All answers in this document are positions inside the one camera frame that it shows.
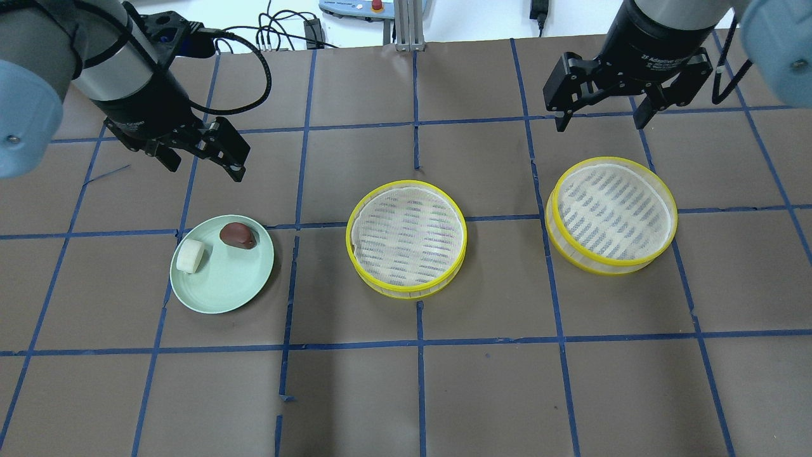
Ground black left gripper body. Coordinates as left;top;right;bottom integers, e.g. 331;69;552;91
101;76;219;159

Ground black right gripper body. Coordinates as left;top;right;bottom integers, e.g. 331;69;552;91
544;13;711;115

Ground yellow steamer basket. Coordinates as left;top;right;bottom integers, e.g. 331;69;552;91
344;180;469;301
545;157;678;277

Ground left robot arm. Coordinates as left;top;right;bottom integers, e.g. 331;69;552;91
1;1;250;182

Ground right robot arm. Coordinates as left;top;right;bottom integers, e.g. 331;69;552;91
542;1;811;132

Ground brown steamed bun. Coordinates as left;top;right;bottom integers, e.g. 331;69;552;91
219;221;256;249

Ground white steamed bun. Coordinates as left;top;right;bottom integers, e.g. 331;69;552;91
174;239;206;274

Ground black power adapter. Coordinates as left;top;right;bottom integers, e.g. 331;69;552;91
530;0;550;35

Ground light green plate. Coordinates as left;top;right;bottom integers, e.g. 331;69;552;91
170;215;275;314

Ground teach pendant with red button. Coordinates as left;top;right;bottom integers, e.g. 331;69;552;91
318;1;395;22

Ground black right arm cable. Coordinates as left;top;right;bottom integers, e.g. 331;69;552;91
711;6;753;105

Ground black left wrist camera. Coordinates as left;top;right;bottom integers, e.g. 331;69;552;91
122;2;216;69

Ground black left camera cable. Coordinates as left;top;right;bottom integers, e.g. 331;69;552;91
202;29;273;116

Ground black cables bundle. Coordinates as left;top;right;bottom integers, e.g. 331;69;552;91
216;0;340;54

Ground aluminium frame post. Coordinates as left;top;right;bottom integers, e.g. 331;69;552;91
393;0;426;52

